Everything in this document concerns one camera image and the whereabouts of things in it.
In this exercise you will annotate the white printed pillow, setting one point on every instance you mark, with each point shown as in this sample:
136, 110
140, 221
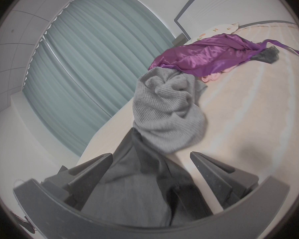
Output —
214, 32

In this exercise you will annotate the grey bedside table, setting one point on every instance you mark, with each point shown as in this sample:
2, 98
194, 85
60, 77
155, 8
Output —
179, 39

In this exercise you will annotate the black T-shirt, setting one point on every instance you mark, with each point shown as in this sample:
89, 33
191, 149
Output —
139, 190

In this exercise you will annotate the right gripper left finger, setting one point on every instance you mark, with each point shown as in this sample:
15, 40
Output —
89, 180

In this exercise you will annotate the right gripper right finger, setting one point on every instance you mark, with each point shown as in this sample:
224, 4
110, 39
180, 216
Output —
211, 180

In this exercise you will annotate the grey knitted garment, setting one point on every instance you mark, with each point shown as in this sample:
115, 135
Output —
169, 113

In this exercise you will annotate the purple satin garment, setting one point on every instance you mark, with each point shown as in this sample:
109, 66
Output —
201, 56

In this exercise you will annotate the bed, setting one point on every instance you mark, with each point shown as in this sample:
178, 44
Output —
251, 108

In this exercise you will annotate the pink garment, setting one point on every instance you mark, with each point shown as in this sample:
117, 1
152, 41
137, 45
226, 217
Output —
210, 78

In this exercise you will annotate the black lace garment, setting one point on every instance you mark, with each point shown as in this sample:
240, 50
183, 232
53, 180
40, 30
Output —
266, 55

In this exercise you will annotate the blue-green curtain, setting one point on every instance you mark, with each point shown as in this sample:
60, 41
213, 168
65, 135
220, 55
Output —
64, 103
109, 38

